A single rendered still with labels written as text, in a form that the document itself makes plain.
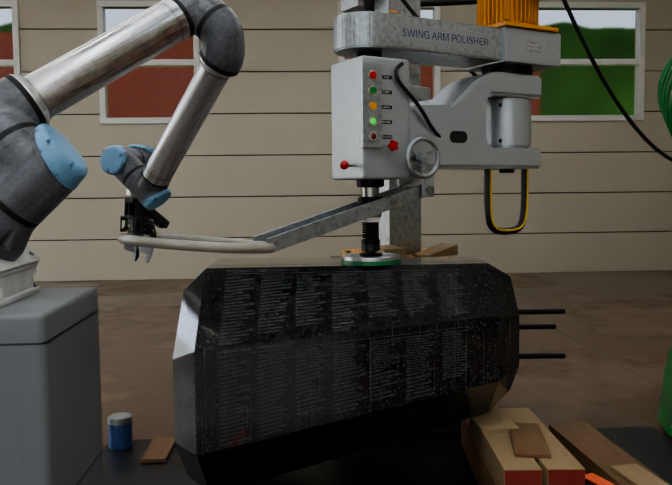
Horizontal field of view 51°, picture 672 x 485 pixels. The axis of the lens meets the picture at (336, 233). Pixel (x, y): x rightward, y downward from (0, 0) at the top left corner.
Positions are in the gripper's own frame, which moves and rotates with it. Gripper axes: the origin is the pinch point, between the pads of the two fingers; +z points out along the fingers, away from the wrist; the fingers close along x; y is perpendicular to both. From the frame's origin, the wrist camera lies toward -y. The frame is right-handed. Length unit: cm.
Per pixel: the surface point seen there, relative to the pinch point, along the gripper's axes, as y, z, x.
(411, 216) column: -135, -16, 35
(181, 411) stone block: 0, 48, 19
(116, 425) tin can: -35, 76, -48
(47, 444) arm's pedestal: 76, 30, 53
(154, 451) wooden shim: -39, 84, -30
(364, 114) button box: -41, -51, 59
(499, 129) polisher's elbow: -104, -53, 85
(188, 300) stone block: -12.5, 14.4, 9.2
